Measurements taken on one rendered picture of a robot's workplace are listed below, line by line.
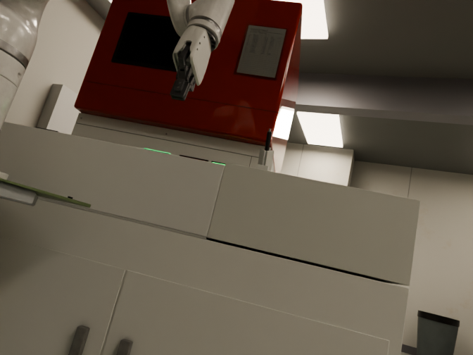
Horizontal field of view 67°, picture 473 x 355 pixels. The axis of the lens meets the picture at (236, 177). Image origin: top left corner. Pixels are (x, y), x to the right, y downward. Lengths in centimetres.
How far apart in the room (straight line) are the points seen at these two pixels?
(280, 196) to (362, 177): 657
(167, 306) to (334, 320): 28
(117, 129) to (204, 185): 90
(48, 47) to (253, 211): 255
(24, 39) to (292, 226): 54
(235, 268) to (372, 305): 23
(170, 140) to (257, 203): 83
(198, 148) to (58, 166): 68
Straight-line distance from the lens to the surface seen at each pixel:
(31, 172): 85
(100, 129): 157
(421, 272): 699
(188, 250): 67
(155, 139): 145
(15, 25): 70
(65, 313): 76
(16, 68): 69
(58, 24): 312
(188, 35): 85
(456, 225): 717
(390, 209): 67
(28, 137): 88
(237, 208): 66
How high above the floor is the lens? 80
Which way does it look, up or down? 12 degrees up
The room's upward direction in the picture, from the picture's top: 14 degrees clockwise
